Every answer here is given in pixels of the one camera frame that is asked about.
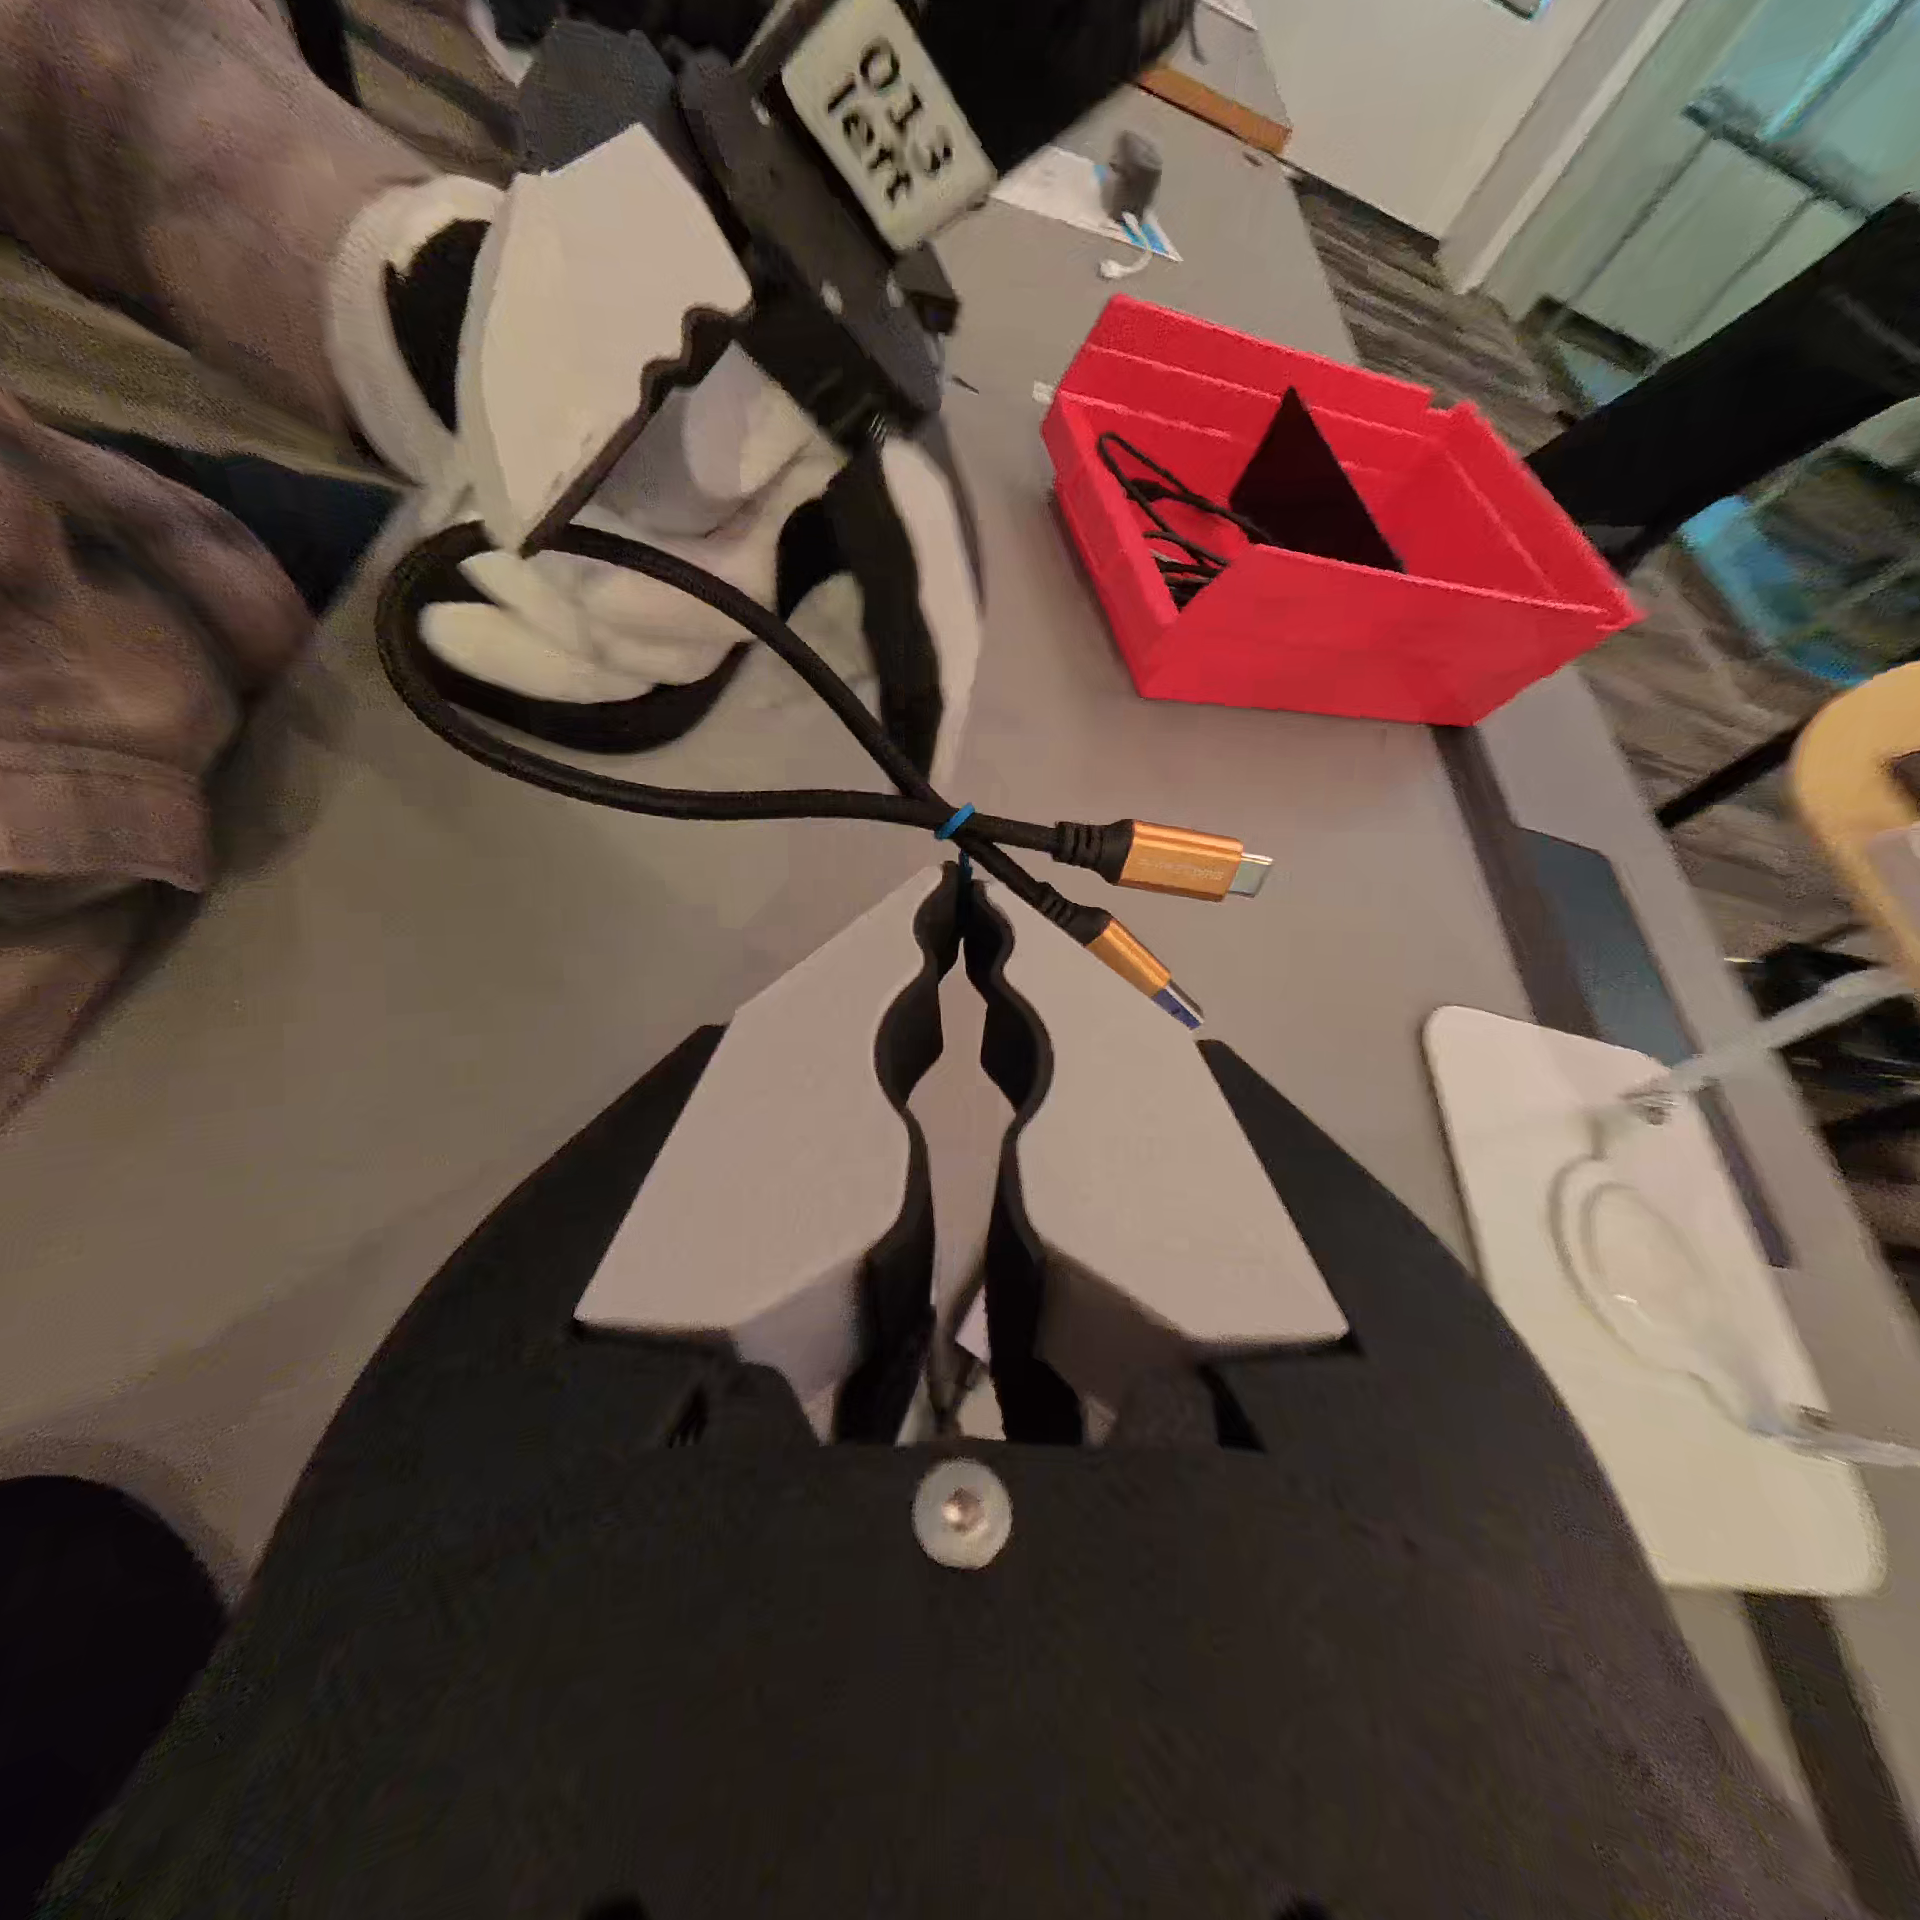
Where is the person's plaid shirt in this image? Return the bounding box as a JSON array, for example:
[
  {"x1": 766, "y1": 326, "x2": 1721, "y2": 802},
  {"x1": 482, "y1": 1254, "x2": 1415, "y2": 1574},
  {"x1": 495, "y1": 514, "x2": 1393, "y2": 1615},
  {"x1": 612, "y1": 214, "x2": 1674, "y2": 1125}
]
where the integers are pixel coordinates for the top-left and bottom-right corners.
[{"x1": 0, "y1": 383, "x2": 322, "y2": 1121}]

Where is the bundle of black cables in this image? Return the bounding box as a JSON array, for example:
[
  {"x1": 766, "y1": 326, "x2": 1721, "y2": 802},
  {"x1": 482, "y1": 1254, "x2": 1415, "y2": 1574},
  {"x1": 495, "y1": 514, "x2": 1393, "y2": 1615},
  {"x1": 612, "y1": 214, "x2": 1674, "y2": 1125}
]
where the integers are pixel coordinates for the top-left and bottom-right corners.
[{"x1": 1093, "y1": 432, "x2": 1279, "y2": 611}]

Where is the black cable with gold plugs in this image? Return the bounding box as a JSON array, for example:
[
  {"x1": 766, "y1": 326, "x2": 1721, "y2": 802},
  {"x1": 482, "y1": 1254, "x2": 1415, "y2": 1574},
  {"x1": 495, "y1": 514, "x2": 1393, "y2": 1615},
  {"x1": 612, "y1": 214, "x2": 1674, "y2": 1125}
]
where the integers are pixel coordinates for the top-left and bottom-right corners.
[{"x1": 377, "y1": 517, "x2": 1277, "y2": 1040}]

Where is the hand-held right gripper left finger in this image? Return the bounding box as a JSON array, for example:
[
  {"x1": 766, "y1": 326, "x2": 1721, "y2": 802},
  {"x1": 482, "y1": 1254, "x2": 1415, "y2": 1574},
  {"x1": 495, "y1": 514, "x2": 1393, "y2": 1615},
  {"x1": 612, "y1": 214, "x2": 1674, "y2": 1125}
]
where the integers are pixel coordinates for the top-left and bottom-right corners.
[{"x1": 574, "y1": 863, "x2": 967, "y2": 1451}]

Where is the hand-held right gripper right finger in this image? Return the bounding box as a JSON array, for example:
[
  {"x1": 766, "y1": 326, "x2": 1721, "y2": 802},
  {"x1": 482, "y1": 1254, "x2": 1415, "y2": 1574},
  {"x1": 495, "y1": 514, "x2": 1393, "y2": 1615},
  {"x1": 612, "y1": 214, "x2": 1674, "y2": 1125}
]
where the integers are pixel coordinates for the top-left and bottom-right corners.
[{"x1": 960, "y1": 883, "x2": 1351, "y2": 1451}]

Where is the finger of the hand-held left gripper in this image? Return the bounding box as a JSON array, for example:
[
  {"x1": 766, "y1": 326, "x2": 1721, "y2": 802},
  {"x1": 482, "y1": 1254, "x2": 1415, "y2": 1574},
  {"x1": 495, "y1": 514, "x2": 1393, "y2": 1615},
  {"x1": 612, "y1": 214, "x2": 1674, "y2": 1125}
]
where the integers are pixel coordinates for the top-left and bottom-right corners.
[{"x1": 453, "y1": 125, "x2": 754, "y2": 563}]

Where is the red storage bin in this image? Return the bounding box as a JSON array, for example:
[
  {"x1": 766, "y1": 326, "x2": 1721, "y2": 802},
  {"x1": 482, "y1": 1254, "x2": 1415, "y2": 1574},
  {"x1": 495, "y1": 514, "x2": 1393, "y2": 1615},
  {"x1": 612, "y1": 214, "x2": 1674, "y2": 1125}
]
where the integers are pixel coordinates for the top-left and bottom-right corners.
[{"x1": 1037, "y1": 291, "x2": 1647, "y2": 731}]

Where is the white adjustable stand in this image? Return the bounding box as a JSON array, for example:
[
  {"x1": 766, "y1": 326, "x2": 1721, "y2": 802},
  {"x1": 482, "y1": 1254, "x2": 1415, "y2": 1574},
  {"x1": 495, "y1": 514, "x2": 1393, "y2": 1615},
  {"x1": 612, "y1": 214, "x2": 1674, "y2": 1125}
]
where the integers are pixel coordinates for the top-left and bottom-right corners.
[{"x1": 1418, "y1": 960, "x2": 1920, "y2": 1601}]

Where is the person's left hand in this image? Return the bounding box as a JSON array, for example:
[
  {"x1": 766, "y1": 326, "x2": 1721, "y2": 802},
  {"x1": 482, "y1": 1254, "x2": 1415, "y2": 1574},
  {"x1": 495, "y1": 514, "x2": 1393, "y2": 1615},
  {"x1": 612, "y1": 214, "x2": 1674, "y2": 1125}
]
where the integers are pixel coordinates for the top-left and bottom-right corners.
[{"x1": 319, "y1": 170, "x2": 994, "y2": 750}]

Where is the person's left forearm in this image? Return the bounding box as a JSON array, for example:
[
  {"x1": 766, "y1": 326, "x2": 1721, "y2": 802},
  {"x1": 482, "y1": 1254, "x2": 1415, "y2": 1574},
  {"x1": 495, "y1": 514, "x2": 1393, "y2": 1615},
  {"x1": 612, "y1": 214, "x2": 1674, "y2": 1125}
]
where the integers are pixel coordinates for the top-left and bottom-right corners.
[{"x1": 0, "y1": 0, "x2": 451, "y2": 450}]

